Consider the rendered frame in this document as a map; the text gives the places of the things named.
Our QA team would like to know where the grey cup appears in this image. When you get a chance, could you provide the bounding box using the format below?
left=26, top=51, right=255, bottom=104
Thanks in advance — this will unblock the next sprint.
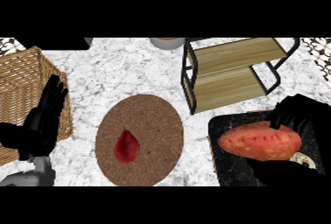
left=150, top=38, right=187, bottom=51

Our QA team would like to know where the orange sweet potato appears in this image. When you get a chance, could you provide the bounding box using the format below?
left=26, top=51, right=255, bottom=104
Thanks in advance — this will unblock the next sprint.
left=216, top=121, right=304, bottom=162

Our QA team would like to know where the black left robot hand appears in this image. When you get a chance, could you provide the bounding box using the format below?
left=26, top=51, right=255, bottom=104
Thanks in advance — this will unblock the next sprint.
left=0, top=73, right=70, bottom=162

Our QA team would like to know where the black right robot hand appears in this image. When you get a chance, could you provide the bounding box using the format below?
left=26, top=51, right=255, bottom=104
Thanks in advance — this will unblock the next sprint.
left=246, top=93, right=331, bottom=187

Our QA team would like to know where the red chili pepper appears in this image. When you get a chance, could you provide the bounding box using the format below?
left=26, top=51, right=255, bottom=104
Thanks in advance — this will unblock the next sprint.
left=113, top=122, right=141, bottom=165

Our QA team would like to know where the dark grey appliance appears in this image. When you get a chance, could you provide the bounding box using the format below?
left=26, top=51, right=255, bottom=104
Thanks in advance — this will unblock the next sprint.
left=17, top=38, right=95, bottom=51

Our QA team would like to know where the round brown woven placemat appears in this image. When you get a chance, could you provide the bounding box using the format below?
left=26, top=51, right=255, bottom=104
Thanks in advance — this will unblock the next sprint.
left=95, top=94, right=185, bottom=187

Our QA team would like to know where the wicker basket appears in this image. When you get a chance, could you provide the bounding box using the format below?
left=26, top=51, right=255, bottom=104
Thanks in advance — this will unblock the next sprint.
left=0, top=45, right=76, bottom=167

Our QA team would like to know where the black marble tray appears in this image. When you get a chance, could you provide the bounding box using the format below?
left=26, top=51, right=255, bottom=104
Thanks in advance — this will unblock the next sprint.
left=207, top=109, right=327, bottom=187

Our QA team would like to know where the black-framed wooden tiered shelf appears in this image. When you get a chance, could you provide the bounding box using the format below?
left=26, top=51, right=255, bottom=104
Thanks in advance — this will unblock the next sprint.
left=181, top=38, right=302, bottom=116

